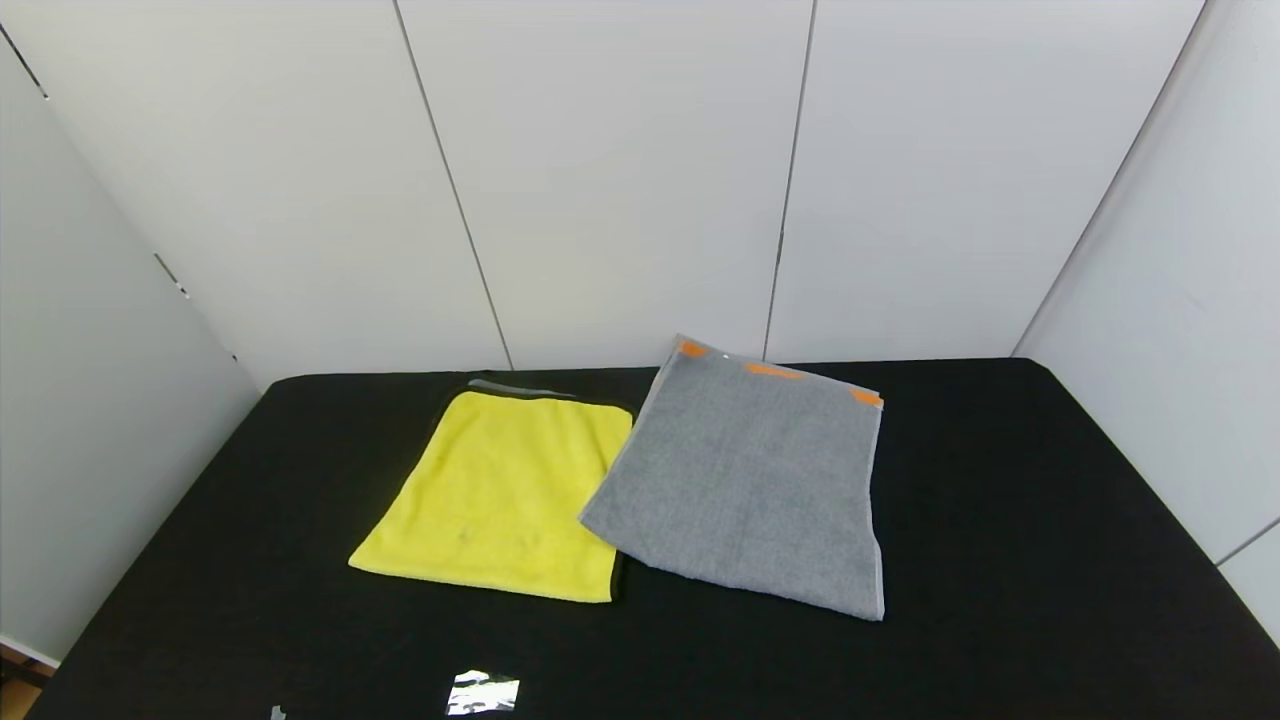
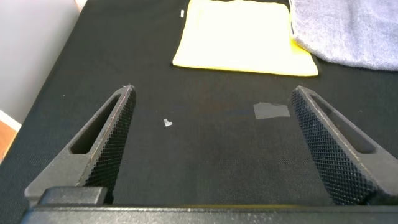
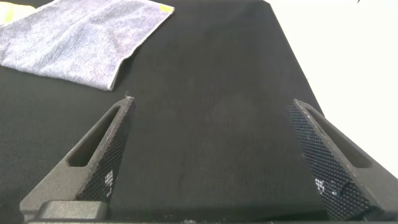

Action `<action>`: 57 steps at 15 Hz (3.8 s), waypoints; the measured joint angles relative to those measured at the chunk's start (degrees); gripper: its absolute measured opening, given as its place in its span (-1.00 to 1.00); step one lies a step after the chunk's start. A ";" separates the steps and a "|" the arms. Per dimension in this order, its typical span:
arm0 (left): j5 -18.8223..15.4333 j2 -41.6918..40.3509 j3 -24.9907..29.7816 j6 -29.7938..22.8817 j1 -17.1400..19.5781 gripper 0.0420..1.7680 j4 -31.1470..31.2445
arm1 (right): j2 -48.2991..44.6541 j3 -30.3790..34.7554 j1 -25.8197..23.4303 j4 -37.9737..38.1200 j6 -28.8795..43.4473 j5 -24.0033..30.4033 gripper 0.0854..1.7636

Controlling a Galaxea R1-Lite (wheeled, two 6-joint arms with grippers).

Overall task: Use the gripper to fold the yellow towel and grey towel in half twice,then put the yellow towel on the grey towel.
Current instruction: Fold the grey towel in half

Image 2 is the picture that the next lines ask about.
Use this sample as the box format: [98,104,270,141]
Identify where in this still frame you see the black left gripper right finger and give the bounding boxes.
[291,85,398,206]

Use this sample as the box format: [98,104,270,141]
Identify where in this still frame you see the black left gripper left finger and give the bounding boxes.
[24,83,137,206]

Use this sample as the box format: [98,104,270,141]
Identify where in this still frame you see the grey towel with orange marks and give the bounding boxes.
[289,0,398,72]

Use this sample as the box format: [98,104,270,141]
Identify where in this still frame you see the yellow towel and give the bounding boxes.
[172,0,320,77]

